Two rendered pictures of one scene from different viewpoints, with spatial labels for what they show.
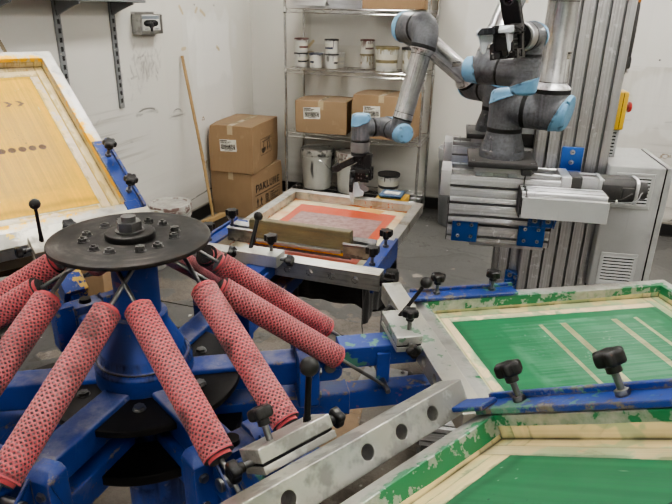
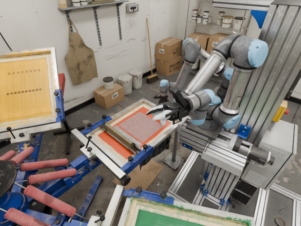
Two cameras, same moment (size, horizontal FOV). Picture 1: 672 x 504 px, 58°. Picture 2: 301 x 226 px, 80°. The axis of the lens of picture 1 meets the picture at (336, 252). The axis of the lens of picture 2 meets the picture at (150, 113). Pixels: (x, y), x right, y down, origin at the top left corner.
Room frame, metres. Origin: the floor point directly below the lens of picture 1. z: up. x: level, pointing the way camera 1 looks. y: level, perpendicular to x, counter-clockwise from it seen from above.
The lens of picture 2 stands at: (0.97, -0.58, 2.15)
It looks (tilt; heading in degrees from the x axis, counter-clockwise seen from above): 39 degrees down; 24
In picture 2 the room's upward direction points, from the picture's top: straight up
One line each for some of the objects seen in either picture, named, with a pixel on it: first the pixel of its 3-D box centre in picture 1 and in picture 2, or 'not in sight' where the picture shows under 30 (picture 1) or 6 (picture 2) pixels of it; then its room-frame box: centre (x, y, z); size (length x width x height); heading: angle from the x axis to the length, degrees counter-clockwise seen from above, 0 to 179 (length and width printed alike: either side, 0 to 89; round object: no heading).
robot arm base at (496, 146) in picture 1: (502, 141); (207, 119); (2.05, -0.56, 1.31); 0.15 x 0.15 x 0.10
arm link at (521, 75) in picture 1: (519, 73); (196, 112); (1.77, -0.51, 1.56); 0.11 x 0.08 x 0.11; 56
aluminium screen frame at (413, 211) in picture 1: (322, 229); (136, 127); (2.07, 0.05, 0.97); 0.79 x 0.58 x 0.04; 161
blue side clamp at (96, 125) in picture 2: (221, 239); (98, 126); (1.93, 0.39, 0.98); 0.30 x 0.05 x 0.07; 161
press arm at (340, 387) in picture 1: (427, 388); not in sight; (1.19, -0.22, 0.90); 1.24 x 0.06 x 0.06; 101
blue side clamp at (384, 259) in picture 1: (378, 263); (138, 158); (1.75, -0.13, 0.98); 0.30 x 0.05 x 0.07; 161
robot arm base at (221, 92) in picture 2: (494, 118); (226, 89); (2.54, -0.65, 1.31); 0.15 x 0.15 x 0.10
